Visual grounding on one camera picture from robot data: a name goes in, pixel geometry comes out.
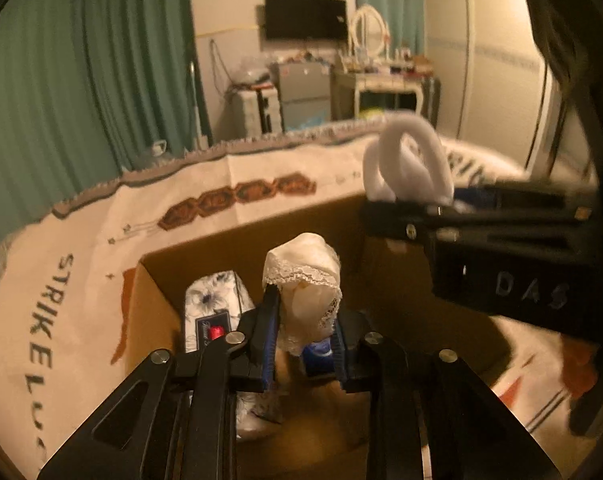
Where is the cardboard box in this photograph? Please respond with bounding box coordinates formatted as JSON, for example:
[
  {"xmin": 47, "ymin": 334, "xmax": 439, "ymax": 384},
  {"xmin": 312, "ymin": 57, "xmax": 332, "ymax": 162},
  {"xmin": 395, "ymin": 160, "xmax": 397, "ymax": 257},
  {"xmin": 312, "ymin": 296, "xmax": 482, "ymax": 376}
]
[{"xmin": 123, "ymin": 194, "xmax": 512, "ymax": 480}]

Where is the small blue item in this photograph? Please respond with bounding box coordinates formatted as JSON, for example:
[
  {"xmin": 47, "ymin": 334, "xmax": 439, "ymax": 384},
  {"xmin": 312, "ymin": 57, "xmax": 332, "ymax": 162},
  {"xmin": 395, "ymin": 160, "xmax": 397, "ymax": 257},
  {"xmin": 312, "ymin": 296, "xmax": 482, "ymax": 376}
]
[{"xmin": 304, "ymin": 342, "xmax": 335, "ymax": 368}]

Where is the wall television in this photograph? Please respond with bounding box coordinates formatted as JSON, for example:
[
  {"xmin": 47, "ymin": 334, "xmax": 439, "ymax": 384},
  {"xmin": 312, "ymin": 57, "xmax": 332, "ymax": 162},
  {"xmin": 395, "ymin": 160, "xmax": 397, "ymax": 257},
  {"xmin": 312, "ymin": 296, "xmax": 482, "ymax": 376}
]
[{"xmin": 264, "ymin": 0, "xmax": 347, "ymax": 41}]

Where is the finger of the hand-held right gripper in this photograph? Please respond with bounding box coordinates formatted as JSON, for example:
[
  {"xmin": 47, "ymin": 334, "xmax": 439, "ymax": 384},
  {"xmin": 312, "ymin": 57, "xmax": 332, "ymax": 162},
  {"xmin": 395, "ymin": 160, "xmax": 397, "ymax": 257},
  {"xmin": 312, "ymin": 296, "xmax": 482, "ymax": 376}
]
[
  {"xmin": 451, "ymin": 182, "xmax": 597, "ymax": 221},
  {"xmin": 359, "ymin": 200, "xmax": 589, "ymax": 261}
]

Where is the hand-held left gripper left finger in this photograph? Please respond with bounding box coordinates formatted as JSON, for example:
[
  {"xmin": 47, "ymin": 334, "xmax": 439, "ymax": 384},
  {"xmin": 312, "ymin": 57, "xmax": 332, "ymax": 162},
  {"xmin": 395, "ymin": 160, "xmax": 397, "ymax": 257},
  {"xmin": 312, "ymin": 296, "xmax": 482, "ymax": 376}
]
[{"xmin": 38, "ymin": 285, "xmax": 282, "ymax": 480}]

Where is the printed blanket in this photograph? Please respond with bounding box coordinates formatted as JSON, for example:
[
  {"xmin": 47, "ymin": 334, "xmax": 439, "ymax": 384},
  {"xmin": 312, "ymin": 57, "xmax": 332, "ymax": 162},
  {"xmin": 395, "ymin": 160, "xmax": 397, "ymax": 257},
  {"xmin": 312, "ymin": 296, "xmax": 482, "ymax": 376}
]
[{"xmin": 0, "ymin": 119, "xmax": 602, "ymax": 480}]

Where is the grey small fridge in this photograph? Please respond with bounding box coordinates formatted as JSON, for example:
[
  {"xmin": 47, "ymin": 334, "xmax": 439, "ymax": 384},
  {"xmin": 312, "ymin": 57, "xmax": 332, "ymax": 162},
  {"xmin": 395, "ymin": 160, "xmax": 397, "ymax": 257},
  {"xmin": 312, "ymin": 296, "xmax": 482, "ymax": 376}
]
[{"xmin": 276, "ymin": 60, "xmax": 333, "ymax": 132}]

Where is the clear plastic bag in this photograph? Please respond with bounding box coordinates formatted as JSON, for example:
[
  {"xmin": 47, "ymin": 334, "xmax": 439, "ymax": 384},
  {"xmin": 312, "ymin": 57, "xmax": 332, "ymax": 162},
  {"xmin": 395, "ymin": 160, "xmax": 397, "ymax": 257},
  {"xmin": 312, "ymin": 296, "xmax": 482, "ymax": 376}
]
[{"xmin": 236, "ymin": 54, "xmax": 273, "ymax": 87}]

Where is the white low cabinet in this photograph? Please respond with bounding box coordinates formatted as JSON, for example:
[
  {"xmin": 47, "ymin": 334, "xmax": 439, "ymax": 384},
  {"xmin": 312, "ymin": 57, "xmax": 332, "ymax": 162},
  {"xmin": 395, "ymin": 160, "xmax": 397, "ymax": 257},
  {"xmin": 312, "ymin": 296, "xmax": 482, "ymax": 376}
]
[{"xmin": 230, "ymin": 87, "xmax": 282, "ymax": 139}]

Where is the wide teal curtain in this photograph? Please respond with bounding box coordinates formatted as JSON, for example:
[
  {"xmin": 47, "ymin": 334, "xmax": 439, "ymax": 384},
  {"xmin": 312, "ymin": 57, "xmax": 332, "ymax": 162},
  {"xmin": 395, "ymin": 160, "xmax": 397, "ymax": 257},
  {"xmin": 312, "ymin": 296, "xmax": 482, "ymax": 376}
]
[{"xmin": 0, "ymin": 0, "xmax": 213, "ymax": 248}]

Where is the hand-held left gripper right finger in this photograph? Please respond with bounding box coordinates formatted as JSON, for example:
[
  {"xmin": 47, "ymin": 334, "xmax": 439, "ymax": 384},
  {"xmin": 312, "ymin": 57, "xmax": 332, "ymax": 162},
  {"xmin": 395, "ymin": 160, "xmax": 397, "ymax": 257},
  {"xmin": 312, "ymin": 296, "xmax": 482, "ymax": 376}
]
[{"xmin": 331, "ymin": 310, "xmax": 569, "ymax": 480}]

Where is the white sock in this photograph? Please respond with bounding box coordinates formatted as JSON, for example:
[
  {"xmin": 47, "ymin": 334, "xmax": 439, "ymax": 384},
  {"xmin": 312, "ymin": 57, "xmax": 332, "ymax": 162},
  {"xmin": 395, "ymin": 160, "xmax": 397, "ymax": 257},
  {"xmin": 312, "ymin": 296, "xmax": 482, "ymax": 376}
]
[{"xmin": 362, "ymin": 115, "xmax": 455, "ymax": 207}]

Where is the white oval vanity mirror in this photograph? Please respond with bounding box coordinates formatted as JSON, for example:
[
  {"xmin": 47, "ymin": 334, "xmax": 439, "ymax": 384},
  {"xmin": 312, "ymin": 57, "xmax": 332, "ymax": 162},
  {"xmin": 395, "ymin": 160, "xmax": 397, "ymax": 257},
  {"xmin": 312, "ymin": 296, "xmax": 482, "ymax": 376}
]
[{"xmin": 350, "ymin": 4, "xmax": 391, "ymax": 60}]

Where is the wall cable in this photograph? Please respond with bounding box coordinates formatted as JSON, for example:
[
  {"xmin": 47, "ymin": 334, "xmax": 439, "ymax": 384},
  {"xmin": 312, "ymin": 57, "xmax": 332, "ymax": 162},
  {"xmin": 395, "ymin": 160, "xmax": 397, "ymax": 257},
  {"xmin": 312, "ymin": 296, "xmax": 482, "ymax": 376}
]
[{"xmin": 209, "ymin": 39, "xmax": 235, "ymax": 98}]

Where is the floral tissue pack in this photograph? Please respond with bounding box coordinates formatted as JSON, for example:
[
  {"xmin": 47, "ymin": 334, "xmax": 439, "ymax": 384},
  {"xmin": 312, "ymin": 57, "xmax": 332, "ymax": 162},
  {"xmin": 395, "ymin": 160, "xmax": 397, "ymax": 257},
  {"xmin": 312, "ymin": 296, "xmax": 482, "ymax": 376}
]
[{"xmin": 183, "ymin": 270, "xmax": 283, "ymax": 438}]

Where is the white dressing table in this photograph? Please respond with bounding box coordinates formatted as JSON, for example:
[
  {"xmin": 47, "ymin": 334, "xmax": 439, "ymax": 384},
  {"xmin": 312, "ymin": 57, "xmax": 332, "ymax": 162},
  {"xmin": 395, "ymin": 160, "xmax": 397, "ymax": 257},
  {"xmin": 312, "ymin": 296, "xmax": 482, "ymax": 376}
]
[{"xmin": 333, "ymin": 57, "xmax": 435, "ymax": 122}]

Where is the white wardrobe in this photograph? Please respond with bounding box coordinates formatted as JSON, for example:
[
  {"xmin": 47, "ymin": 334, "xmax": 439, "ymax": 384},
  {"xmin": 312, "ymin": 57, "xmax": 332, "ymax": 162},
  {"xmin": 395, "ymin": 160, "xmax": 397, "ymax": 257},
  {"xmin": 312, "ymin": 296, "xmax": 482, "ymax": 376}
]
[{"xmin": 420, "ymin": 0, "xmax": 555, "ymax": 163}]

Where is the cream lace cloth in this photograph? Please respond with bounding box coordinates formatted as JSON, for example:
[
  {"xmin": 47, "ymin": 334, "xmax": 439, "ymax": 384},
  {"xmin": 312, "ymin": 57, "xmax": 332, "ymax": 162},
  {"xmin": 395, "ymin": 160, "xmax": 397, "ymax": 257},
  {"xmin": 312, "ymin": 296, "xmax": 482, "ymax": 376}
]
[{"xmin": 263, "ymin": 232, "xmax": 343, "ymax": 357}]

